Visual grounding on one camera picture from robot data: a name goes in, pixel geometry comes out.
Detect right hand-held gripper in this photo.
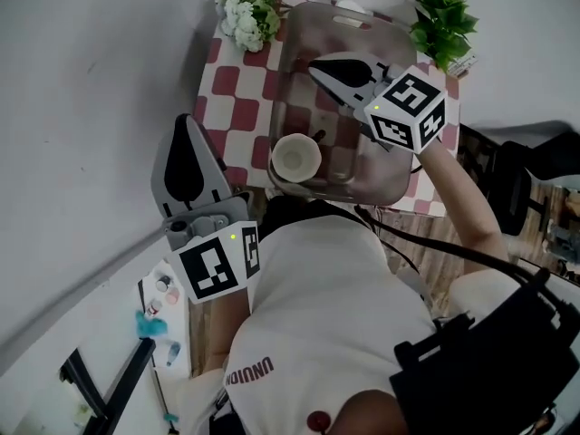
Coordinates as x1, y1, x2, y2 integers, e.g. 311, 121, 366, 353
309, 51, 449, 156

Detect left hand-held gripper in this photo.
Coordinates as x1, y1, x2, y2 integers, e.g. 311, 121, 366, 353
151, 113, 262, 305

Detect translucent grey plastic tub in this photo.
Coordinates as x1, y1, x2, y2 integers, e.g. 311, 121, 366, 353
266, 1, 418, 208

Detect person's right forearm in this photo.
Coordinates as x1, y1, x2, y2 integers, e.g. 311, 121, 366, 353
423, 138, 511, 266

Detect person's left forearm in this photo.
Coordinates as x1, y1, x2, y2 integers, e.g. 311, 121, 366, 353
198, 285, 253, 371

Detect black shoulder pack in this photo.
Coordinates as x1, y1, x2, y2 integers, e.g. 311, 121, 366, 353
389, 267, 580, 435

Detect white round container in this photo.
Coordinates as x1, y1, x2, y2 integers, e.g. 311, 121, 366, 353
334, 0, 375, 17

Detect red white checkered tablecloth table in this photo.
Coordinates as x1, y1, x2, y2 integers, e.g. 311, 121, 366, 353
193, 0, 461, 219

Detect green leafy plant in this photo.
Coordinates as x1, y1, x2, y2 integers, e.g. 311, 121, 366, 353
410, 0, 480, 74

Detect person's black trousers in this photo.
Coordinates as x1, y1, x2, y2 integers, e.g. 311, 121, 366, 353
260, 195, 363, 239

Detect white flower bouquet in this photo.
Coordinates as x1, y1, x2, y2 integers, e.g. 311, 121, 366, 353
215, 0, 285, 53

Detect blue cloth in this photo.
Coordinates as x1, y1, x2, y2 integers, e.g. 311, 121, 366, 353
135, 310, 169, 339

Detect person's white shirt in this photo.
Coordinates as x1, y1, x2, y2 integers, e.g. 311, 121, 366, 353
174, 215, 522, 435

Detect black office chair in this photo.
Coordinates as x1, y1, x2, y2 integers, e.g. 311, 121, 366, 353
457, 122, 580, 239

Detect red round pendant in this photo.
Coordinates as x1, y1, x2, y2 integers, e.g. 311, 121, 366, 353
306, 409, 332, 434

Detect black window frame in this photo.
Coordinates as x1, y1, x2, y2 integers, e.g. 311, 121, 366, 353
58, 337, 158, 435

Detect thick black cable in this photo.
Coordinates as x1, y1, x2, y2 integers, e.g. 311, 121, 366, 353
353, 204, 552, 289

